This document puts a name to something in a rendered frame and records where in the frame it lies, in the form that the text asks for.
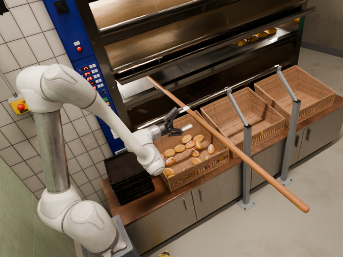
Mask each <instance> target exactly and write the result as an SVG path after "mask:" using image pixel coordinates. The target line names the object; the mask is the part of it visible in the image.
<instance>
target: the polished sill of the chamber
mask: <svg viewBox="0 0 343 257"><path fill-rule="evenodd" d="M297 34H298V33H297V32H290V33H288V34H285V35H283V36H280V37H278V38H275V39H273V40H270V41H268V42H265V43H263V44H260V45H258V46H255V47H252V48H250V49H247V50H245V51H242V52H240V53H237V54H235V55H232V56H230V57H227V58H225V59H222V60H220V61H217V62H215V63H212V64H210V65H208V66H205V67H203V68H200V69H198V70H195V71H193V72H190V73H188V74H185V75H183V76H180V77H178V78H175V79H173V80H170V81H168V82H165V83H163V84H161V85H162V86H163V87H164V88H165V89H166V90H168V89H170V88H173V87H175V86H178V85H180V84H183V83H186V82H188V81H190V80H193V79H195V78H198V77H200V76H202V75H205V74H207V73H210V72H212V71H215V70H217V69H219V68H222V67H224V66H227V65H229V64H232V63H234V62H236V61H239V60H241V59H244V58H246V57H249V56H251V55H253V54H256V53H258V52H261V51H263V50H265V49H268V48H270V47H273V46H275V45H278V44H280V43H282V42H285V41H287V40H290V39H292V38H295V37H297ZM161 92H163V91H162V90H160V89H159V88H158V87H157V86H155V87H153V88H150V89H147V90H145V91H142V92H140V93H137V94H135V95H132V96H130V97H127V98H125V99H123V102H124V105H125V107H127V106H129V105H132V104H134V103H136V102H139V101H141V100H144V99H146V98H149V97H151V96H153V95H156V94H158V93H161Z"/></svg>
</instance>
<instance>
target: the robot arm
mask: <svg viewBox="0 0 343 257"><path fill-rule="evenodd" d="M16 87H17V89H18V91H19V92H20V94H21V95H22V96H23V98H24V100H25V102H26V104H27V106H28V108H29V109H30V110H31V111H32V112H33V114H34V119H35V125H36V131H37V137H38V143H39V148H40V154H41V160H42V166H43V172H44V178H45V183H46V189H45V190H44V192H43V193H42V195H41V199H40V201H39V203H38V207H37V212H38V216H39V218H40V219H41V221H42V222H43V223H44V224H46V225H47V226H49V227H51V228H52V229H54V230H56V231H58V232H61V233H63V234H66V235H68V236H69V237H71V238H72V239H74V240H75V241H76V242H78V243H79V244H82V245H83V246H84V247H85V248H86V249H87V253H88V257H113V255H114V254H116V253H118V252H119V251H122V250H125V249H126V248H127V244H126V242H125V241H124V240H123V237H122V235H121V232H120V230H119V227H118V224H117V219H116V218H112V219H111V217H110V216H109V214H108V213H107V211H106V210H105V209H104V208H103V207H102V206H101V205H100V204H99V203H97V202H95V201H91V200H85V201H82V199H81V197H80V196H79V193H78V191H77V188H76V186H74V185H73V184H71V183H70V180H69V172H68V165H67V158H66V150H65V143H64V136H63V128H62V121H61V114H60V109H61V108H62V106H63V103H67V104H72V105H74V106H76V107H78V108H80V109H82V110H85V111H87V112H90V113H92V114H94V115H96V116H98V117H99V118H101V119H102V120H103V121H104V122H105V123H106V124H107V125H108V126H109V127H110V128H111V129H112V130H113V131H114V132H115V133H116V134H117V135H118V136H119V137H120V138H121V139H122V140H123V142H124V145H125V148H126V149H127V151H128V152H133V153H135V154H136V155H137V160H138V162H139V163H140V164H141V165H142V166H143V168H144V169H146V171H147V172H148V173H149V174H150V175H154V176H157V175H159V174H161V173H162V172H163V171H164V168H165V163H164V160H163V158H162V156H161V154H160V152H159V151H158V149H157V148H156V147H155V146H154V144H153V142H155V141H156V140H159V139H161V136H164V135H166V134H167V135H168V136H169V137H171V136H182V135H183V132H184V131H186V130H187V129H189V128H191V127H192V125H191V124H189V125H187V126H184V127H182V128H181V129H178V128H174V126H173V120H174V119H175V118H176V116H177V115H178V113H182V112H184V111H186V110H189V109H190V108H189V107H188V106H186V107H184V108H179V109H177V108H176V107H174V108H173V109H172V110H171V111H170V112H169V113H168V114H167V115H166V116H165V117H163V119H164V122H163V123H160V124H158V125H155V124H154V125H152V126H150V127H148V128H145V129H141V130H138V131H136V132H134V133H131V132H130V131H129V129H128V128H127V127H126V126H125V124H124V123H123V122H122V121H121V120H120V118H119V117H118V116H117V115H116V114H115V113H114V112H113V111H112V110H111V108H110V107H109V106H108V105H107V104H106V103H105V102H104V100H103V99H102V98H101V97H100V95H99V94H98V92H97V91H96V90H95V89H94V88H93V87H92V86H91V84H90V83H89V82H88V81H87V80H86V79H84V78H83V77H82V76H81V75H80V74H78V73H77V72H76V71H74V70H73V69H71V68H69V67H67V66H65V65H62V64H52V65H50V66H31V67H28V68H26V69H24V70H23V71H21V72H20V73H19V74H18V76H17V78H16ZM171 131H173V132H172V133H170V132H171ZM174 131H175V132H174Z"/></svg>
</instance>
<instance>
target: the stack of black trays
mask: <svg viewBox="0 0 343 257"><path fill-rule="evenodd" d="M104 164H105V167H106V171H107V175H108V179H109V183H110V186H112V189H113V190H114V192H115V194H116V196H117V199H118V201H119V203H120V205H122V204H125V203H127V202H129V201H132V200H134V199H136V198H139V197H141V196H143V195H145V194H147V193H149V192H152V191H154V190H155V187H154V184H153V181H152V178H151V176H150V174H149V173H148V172H147V171H146V169H144V168H143V166H142V165H141V164H140V163H139V162H138V160H137V155H136V154H135V153H133V152H128V151H125V152H122V153H120V154H118V155H115V156H113V157H110V158H108V159H106V160H104Z"/></svg>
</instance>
